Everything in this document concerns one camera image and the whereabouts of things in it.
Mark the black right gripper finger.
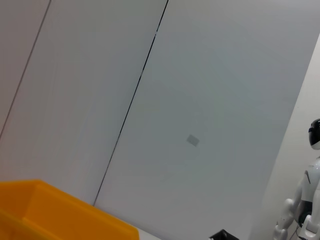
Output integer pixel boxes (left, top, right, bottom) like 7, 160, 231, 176
208, 228, 240, 240

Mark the small grey wall sticker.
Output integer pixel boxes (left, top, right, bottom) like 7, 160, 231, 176
186, 134, 201, 147

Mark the yellow plastic bin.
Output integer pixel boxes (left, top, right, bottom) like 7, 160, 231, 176
0, 179, 140, 240

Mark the white humanoid background robot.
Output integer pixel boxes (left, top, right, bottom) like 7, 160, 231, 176
273, 118, 320, 240

